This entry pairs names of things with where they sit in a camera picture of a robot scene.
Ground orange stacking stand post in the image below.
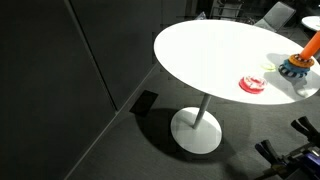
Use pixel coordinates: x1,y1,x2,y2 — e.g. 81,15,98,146
299,31,320,59

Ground blue ring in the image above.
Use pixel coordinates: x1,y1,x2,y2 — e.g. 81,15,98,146
283,59,311,75

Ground yellow bumpy ring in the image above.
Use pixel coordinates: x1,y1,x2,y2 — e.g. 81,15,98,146
288,53,316,69

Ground black clamp handles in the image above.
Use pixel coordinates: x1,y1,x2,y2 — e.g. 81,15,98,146
255,140,286,165
291,116,320,148

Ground round white pedestal table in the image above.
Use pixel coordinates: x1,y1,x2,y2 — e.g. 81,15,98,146
154,20,320,154

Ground black clamp handles lower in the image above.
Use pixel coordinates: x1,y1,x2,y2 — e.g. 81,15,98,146
255,140,286,165

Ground red ring with clear dome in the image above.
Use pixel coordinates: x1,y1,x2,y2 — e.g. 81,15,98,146
238,75,268,95

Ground black floor plate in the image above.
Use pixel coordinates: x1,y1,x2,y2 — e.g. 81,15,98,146
130,90,158,117

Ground green ring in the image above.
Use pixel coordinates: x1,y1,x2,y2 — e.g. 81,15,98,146
260,62,277,72

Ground grey chair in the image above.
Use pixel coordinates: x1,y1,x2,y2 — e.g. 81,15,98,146
255,1,296,32

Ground black clamp handles right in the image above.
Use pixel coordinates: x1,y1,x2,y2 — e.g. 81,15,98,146
291,116,320,148

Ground metal frame chair background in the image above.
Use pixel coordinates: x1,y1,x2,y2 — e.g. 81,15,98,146
209,0,244,21

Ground black and white striped ring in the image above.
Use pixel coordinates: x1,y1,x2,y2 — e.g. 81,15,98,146
278,64,308,80

